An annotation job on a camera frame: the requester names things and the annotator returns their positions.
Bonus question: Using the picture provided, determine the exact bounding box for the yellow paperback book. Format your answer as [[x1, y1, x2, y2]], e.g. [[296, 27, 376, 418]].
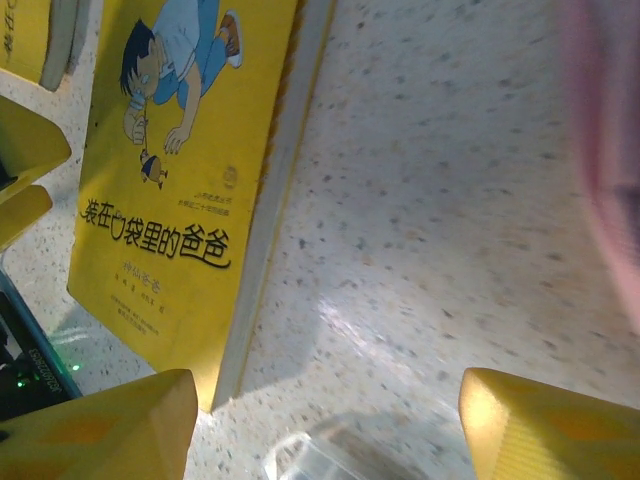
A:
[[67, 0, 337, 414], [0, 0, 104, 94]]

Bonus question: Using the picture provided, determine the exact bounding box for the pink student backpack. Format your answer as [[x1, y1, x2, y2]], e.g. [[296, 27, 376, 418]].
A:
[[557, 0, 640, 286]]

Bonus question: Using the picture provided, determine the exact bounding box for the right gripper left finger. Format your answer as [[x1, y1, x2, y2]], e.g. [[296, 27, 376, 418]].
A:
[[0, 368, 199, 480]]

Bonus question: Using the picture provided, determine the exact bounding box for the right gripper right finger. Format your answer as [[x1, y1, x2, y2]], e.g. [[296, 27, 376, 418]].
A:
[[458, 367, 640, 480]]

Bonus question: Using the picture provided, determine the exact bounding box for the clear plastic stationery bag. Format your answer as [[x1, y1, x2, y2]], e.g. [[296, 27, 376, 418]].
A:
[[262, 409, 454, 480]]

